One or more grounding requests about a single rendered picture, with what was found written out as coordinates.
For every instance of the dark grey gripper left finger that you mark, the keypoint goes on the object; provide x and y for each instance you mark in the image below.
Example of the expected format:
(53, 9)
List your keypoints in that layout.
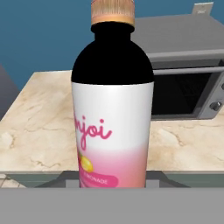
(68, 178)

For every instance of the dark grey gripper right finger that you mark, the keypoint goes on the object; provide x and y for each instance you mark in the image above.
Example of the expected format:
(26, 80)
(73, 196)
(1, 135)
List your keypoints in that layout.
(156, 178)

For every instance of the black bottled drink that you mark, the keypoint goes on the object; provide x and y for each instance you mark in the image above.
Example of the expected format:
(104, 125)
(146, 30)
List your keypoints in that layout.
(112, 110)

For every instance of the grey microwave knob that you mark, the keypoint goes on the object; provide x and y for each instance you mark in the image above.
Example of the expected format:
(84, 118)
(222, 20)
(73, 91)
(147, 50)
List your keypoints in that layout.
(215, 106)

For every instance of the dark grey tall appliance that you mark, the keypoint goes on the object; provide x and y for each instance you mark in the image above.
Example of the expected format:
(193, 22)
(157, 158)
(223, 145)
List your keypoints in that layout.
(6, 93)

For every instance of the grey microwave oven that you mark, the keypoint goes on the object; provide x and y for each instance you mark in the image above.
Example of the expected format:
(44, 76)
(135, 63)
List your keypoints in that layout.
(180, 38)

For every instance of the white wall socket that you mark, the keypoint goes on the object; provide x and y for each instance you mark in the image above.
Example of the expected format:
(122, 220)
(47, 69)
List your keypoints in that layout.
(202, 8)

